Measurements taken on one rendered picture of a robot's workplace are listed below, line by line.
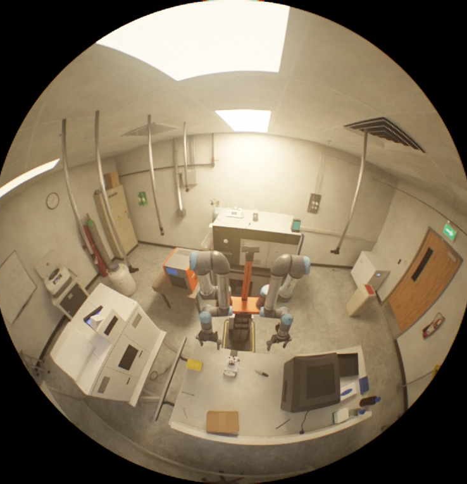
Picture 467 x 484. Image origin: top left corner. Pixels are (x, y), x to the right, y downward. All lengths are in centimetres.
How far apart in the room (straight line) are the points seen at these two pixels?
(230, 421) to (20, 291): 388
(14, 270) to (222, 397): 386
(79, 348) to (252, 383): 132
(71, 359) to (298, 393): 151
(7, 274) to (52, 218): 159
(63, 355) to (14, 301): 289
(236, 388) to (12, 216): 416
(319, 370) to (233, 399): 70
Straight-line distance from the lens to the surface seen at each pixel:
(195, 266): 85
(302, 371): 123
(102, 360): 119
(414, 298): 381
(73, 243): 404
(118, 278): 305
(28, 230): 379
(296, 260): 89
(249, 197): 291
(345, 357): 183
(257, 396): 143
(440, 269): 357
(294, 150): 288
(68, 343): 128
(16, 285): 397
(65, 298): 350
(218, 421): 129
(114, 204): 416
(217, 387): 142
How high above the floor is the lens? 231
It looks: 33 degrees down
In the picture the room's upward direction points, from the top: 2 degrees clockwise
